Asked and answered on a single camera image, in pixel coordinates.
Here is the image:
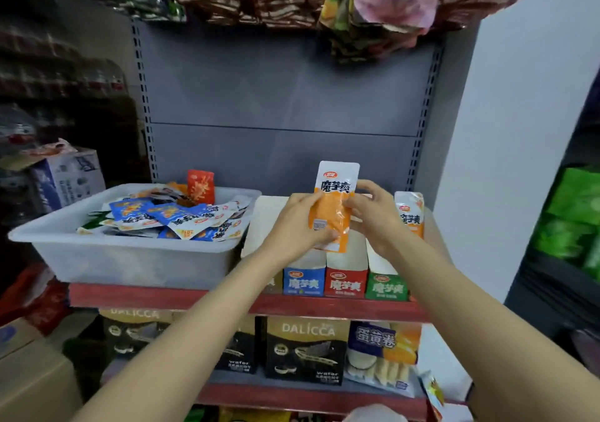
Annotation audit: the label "person's left hand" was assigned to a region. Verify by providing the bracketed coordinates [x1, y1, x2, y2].
[255, 192, 341, 268]

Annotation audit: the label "person's right hand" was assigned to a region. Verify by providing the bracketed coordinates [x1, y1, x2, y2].
[342, 179, 411, 259]

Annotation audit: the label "orange snack packets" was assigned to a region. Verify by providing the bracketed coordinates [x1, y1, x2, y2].
[394, 191, 426, 240]
[309, 161, 361, 252]

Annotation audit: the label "gold display box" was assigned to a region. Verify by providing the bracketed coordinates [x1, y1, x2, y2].
[242, 194, 288, 294]

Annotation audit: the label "orange display box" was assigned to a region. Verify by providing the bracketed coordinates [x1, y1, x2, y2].
[409, 201, 449, 249]

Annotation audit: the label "blue display box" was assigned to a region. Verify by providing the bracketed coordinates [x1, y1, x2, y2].
[283, 246, 328, 297]

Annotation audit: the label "green display box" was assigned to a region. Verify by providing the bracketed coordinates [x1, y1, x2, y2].
[366, 239, 411, 302]

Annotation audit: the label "red display box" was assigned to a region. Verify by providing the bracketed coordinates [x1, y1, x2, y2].
[324, 229, 369, 299]

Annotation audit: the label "pile of snack packets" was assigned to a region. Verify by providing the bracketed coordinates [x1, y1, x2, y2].
[77, 183, 253, 243]

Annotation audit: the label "white plastic bin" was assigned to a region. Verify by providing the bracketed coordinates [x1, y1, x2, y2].
[7, 184, 262, 289]

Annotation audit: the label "person's left forearm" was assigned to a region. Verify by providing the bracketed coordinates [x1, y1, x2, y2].
[75, 248, 283, 422]

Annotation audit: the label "person's right forearm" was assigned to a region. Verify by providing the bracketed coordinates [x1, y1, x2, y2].
[379, 229, 600, 422]

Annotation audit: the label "yellow snack packets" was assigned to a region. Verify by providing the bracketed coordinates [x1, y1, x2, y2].
[419, 370, 446, 422]

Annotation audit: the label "white blue carton box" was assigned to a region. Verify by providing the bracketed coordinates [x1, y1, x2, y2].
[0, 138, 107, 214]

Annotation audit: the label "yellow blue biscuit carton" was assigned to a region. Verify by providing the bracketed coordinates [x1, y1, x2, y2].
[347, 321, 423, 392]

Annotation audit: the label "stack of green packs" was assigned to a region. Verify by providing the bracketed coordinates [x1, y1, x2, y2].
[532, 166, 600, 282]

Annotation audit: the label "hanging pink candy bag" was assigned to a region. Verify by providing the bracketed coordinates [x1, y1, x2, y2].
[354, 0, 444, 34]

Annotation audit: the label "red plastic bag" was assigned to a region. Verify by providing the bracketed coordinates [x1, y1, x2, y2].
[0, 265, 71, 336]

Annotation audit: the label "dark rack of bottled water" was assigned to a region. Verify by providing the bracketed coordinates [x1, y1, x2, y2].
[0, 18, 137, 151]

